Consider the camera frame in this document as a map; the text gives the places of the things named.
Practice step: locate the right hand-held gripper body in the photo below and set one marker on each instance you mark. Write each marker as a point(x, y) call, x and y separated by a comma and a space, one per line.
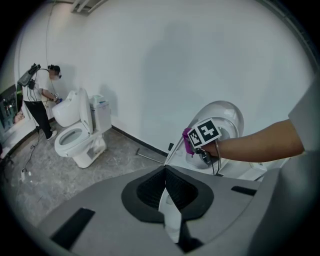
point(203, 133)

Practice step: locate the white toilet with labelled tank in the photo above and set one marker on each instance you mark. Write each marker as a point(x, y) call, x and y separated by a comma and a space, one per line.
point(100, 117)

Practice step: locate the purple cloth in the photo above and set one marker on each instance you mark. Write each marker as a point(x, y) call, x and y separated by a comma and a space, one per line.
point(187, 143)

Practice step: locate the dark glass window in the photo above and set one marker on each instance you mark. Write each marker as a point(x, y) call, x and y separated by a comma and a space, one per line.
point(10, 112)

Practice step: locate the white toilet seat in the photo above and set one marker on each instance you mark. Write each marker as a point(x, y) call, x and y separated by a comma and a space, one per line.
point(227, 130)

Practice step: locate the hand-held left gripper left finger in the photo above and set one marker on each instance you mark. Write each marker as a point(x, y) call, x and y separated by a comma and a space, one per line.
point(105, 200)

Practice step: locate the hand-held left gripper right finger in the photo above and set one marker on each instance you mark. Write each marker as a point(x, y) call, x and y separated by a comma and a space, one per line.
point(225, 200)

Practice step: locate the short metal rod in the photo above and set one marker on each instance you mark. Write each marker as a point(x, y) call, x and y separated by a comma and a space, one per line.
point(150, 156)

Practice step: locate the ceiling air vent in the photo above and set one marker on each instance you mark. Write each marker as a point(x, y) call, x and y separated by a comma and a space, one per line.
point(85, 6)

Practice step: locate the white power adapter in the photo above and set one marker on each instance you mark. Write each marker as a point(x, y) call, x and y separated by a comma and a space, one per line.
point(26, 175)

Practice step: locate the person's right forearm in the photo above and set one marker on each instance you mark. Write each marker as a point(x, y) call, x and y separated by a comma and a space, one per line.
point(250, 145)

